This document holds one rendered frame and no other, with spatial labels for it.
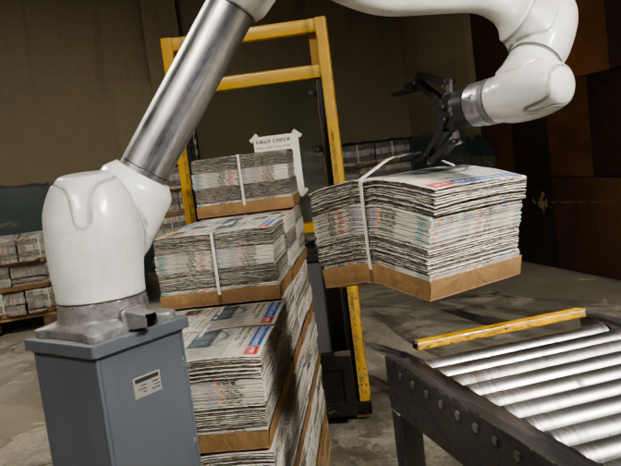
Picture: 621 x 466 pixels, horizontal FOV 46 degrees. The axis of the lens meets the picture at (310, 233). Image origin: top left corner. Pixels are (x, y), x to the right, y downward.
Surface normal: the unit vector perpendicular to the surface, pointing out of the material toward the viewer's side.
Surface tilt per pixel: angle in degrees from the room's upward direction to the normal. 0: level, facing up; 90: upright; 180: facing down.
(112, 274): 92
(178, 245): 90
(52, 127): 90
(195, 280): 90
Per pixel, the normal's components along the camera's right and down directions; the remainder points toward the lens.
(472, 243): 0.61, 0.18
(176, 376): 0.78, -0.03
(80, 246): 0.07, 0.04
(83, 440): -0.62, 0.16
